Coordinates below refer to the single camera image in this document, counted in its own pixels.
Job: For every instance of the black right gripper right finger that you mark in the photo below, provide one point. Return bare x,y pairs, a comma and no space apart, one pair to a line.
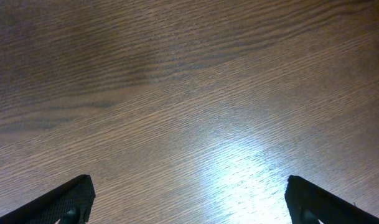
309,204

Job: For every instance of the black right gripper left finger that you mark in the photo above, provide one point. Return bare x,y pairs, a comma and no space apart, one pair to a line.
69,203

